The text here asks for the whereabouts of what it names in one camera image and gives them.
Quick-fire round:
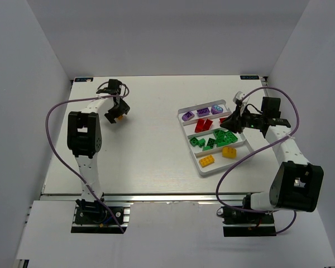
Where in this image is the green long lego brick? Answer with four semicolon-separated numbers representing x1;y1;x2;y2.
213;130;225;145

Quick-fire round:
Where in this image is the purple flower lego piece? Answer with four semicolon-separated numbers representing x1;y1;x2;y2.
211;104;224;114

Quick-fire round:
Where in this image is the yellow tall lego brick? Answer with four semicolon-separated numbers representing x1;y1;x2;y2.
222;146;237;159

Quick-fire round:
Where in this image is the tiny green lego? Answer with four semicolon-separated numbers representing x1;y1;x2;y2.
202;138;216;151

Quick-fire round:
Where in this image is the green rounded lego piece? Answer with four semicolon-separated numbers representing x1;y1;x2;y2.
189;137;206;148

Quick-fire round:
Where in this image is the green lego plate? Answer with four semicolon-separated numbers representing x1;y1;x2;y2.
224;131;238;145

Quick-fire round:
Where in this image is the yellow long lego brick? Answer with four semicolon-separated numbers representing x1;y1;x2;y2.
199;155;215;168

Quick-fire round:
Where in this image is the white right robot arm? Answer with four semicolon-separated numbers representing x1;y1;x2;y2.
220;93;324;213

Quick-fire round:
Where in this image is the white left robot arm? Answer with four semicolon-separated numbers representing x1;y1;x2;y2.
67;79;130;223

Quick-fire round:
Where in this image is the white divided tray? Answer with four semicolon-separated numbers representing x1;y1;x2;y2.
178;99;253;176

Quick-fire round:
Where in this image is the blue label right corner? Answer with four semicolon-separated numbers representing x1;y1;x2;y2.
240;75;260;80

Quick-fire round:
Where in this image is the blue label corner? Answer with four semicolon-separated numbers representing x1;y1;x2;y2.
240;75;260;80
74;77;93;83

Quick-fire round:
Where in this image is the blue label left corner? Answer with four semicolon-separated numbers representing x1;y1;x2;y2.
74;77;93;83

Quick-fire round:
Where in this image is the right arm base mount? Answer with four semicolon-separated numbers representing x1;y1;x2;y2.
216;206;276;237

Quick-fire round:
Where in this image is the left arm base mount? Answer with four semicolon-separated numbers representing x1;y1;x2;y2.
71;199;131;235

